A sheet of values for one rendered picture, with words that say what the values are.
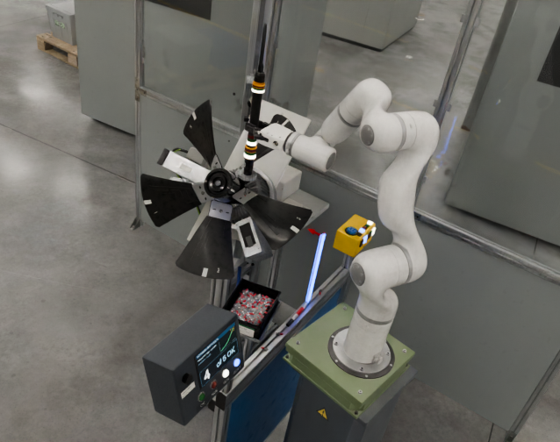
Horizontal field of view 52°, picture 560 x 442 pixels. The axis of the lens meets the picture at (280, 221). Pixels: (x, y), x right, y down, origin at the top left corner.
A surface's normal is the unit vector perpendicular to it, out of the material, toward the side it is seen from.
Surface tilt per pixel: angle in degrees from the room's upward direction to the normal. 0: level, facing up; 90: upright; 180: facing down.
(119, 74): 90
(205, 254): 50
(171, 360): 15
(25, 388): 0
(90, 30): 90
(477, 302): 90
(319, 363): 1
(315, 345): 1
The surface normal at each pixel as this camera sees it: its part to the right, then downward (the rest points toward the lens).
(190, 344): -0.08, -0.88
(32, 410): 0.14, -0.80
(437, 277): -0.55, 0.42
